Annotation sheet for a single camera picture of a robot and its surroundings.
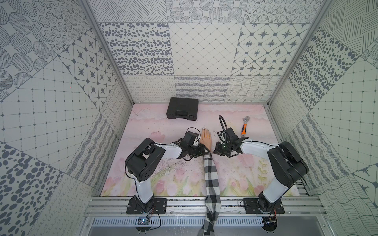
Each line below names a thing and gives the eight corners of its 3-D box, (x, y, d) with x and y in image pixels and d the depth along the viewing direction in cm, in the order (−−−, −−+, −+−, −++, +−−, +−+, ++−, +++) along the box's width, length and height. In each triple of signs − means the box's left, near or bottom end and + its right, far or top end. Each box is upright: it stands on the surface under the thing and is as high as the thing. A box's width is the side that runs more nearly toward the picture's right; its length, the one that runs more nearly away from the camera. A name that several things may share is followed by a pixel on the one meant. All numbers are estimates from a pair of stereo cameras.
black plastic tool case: (167, 120, 112) (166, 115, 107) (170, 100, 126) (169, 95, 122) (198, 120, 112) (198, 115, 107) (197, 100, 127) (198, 95, 122)
